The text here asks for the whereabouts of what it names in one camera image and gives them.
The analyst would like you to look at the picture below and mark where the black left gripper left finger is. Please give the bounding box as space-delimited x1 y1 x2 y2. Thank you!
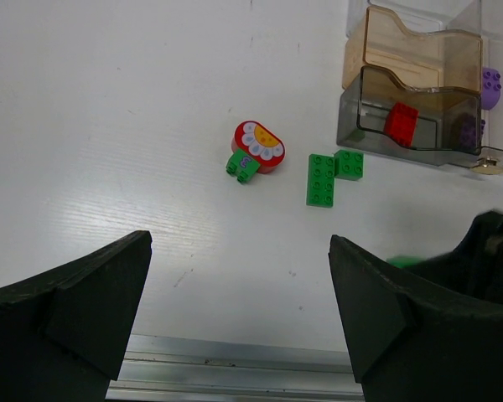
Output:
0 230 152 401

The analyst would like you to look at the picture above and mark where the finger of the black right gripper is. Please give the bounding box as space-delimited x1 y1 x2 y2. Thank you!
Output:
414 210 503 302

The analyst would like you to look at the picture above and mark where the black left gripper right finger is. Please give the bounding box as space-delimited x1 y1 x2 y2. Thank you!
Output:
329 235 503 401

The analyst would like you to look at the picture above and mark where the green round lego piece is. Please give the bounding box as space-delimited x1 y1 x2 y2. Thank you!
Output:
386 255 423 269

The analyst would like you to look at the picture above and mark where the purple arch lego brick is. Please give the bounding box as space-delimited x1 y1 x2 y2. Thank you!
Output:
449 112 485 152

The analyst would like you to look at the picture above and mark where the red arch lego brick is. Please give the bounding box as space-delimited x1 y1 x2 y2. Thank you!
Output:
383 102 419 147

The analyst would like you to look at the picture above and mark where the green square lego brick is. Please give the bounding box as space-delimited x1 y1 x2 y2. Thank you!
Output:
334 149 364 181

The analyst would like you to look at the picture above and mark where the green lego plate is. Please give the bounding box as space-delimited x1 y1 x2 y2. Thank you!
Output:
306 154 335 208

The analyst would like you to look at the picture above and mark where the small green lego brick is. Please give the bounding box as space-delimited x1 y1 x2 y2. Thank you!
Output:
226 148 260 183

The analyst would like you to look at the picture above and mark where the purple square lego brick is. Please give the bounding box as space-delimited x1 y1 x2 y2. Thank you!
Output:
481 67 502 111

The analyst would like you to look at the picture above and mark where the dark grey plastic bin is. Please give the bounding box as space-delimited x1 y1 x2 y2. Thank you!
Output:
336 66 482 166

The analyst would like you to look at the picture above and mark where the clear plastic bin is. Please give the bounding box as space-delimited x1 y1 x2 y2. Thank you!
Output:
346 0 503 40

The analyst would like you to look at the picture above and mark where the aluminium table frame rail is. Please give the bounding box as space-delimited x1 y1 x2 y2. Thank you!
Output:
106 335 364 401

